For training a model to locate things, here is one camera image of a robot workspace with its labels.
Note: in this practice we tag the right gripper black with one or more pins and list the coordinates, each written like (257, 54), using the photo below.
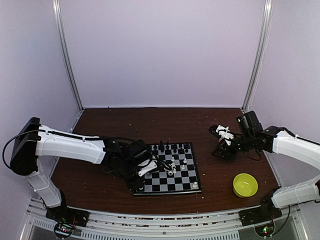
(227, 154)

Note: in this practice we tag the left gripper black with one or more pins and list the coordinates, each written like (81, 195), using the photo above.
(132, 186)

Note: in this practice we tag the white rook chess piece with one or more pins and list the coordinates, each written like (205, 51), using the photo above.
(195, 185)

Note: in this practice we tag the black white chessboard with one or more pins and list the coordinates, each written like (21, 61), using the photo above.
(183, 178)

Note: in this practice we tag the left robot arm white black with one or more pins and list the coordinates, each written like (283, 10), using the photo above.
(36, 140)

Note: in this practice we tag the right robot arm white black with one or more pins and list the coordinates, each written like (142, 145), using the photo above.
(284, 145)

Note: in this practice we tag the cluster white chess piece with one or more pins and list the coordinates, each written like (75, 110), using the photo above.
(170, 169)

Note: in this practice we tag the yellow-green bowl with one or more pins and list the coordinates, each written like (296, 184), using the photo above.
(244, 185)

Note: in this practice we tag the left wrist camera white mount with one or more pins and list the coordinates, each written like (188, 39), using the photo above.
(149, 167)

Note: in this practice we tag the right aluminium frame post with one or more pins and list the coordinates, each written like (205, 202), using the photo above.
(261, 48)

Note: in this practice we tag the aluminium frame post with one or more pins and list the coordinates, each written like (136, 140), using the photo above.
(65, 53)
(261, 48)

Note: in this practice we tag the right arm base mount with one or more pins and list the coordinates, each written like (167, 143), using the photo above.
(261, 218)

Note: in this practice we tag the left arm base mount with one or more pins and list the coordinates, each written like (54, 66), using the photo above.
(67, 219)

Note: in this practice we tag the left aluminium frame post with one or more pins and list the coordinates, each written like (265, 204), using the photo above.
(65, 53)

